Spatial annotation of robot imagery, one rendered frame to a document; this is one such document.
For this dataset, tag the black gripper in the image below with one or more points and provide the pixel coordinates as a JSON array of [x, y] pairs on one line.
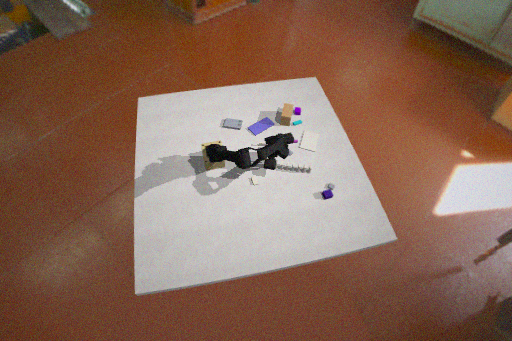
[[270, 163]]

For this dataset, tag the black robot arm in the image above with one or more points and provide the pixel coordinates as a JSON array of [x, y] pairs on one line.
[[278, 143]]

